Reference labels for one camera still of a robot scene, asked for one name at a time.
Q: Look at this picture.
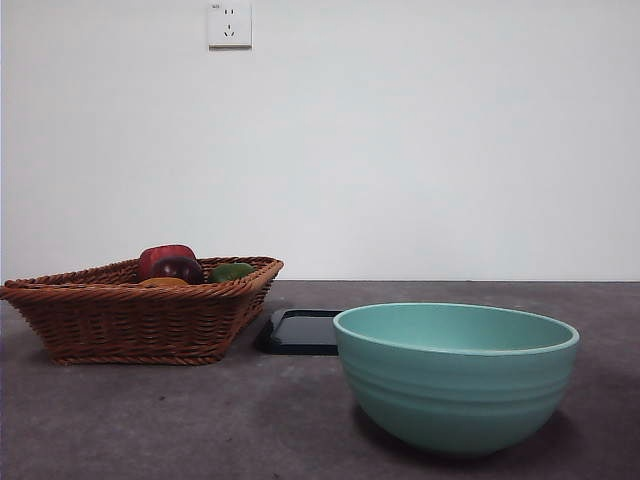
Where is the brown wicker basket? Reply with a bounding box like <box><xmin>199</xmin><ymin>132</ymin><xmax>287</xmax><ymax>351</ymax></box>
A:
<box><xmin>0</xmin><ymin>255</ymin><xmax>285</xmax><ymax>366</ymax></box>

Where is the teal ribbed bowl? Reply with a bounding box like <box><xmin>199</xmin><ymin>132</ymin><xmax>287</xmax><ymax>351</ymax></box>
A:
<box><xmin>332</xmin><ymin>301</ymin><xmax>582</xmax><ymax>459</ymax></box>

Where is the bright red apple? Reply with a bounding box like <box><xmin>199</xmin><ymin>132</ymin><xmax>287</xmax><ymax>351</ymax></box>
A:
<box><xmin>137</xmin><ymin>243</ymin><xmax>197</xmax><ymax>284</ymax></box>

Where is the dark green rectangular tray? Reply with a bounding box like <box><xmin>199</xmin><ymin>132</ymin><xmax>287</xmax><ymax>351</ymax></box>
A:
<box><xmin>254</xmin><ymin>308</ymin><xmax>346</xmax><ymax>357</ymax></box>

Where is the green avocado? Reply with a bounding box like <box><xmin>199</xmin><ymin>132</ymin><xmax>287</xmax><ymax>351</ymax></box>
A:
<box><xmin>207</xmin><ymin>262</ymin><xmax>256</xmax><ymax>284</ymax></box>

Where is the white wall socket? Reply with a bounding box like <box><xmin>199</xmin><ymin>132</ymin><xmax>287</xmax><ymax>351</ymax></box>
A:
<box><xmin>207</xmin><ymin>2</ymin><xmax>253</xmax><ymax>51</ymax></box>

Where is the dark red plum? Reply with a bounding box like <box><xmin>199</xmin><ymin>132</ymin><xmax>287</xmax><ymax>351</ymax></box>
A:
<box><xmin>149</xmin><ymin>255</ymin><xmax>205</xmax><ymax>286</ymax></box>

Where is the yellow-brown kiwi fruit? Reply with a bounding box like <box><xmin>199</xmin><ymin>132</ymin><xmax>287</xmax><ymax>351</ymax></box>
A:
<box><xmin>138</xmin><ymin>277</ymin><xmax>190</xmax><ymax>289</ymax></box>

